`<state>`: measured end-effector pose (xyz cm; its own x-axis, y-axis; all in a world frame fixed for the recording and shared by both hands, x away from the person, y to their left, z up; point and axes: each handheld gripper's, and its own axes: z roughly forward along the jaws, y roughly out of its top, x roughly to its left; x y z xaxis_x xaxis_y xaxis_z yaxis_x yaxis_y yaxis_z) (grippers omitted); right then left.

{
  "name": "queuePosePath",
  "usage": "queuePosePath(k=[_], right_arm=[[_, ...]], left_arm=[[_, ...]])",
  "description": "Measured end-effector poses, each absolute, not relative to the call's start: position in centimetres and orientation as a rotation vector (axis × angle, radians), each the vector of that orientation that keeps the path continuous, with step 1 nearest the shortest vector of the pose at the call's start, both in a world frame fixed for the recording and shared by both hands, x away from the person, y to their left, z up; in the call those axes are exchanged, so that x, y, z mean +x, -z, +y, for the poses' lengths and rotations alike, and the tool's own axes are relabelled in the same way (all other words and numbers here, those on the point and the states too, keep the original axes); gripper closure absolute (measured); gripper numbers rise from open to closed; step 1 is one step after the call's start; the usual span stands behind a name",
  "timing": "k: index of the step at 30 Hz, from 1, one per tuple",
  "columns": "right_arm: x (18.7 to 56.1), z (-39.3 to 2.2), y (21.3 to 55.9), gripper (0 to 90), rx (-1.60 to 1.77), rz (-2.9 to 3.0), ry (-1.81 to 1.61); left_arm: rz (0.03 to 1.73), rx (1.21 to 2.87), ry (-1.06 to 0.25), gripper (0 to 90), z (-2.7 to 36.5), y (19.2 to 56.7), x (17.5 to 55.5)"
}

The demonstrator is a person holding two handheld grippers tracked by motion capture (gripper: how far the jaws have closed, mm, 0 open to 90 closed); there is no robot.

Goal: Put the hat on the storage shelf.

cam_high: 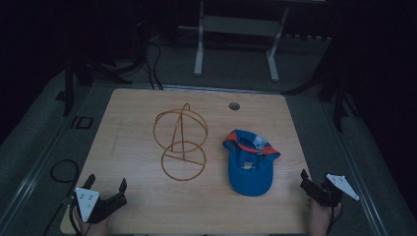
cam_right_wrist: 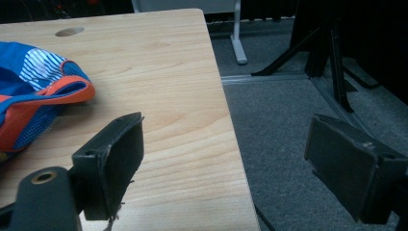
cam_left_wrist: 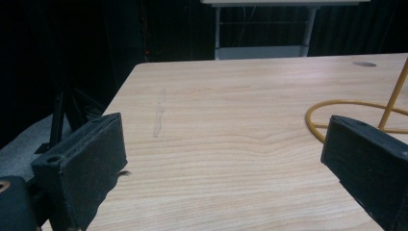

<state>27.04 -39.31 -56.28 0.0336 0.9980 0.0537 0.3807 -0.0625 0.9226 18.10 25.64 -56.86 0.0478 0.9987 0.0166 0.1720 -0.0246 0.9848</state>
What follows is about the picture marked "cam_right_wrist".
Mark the white table leg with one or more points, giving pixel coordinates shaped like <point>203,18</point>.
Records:
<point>238,35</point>

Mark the black metal stand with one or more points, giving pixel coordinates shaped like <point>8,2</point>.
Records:
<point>324,54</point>

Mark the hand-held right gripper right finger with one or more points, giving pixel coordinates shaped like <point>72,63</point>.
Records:
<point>346,166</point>

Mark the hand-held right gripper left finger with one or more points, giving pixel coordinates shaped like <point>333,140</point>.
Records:
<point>109,170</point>

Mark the blue and orange garment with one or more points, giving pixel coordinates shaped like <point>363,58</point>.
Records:
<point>35,96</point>

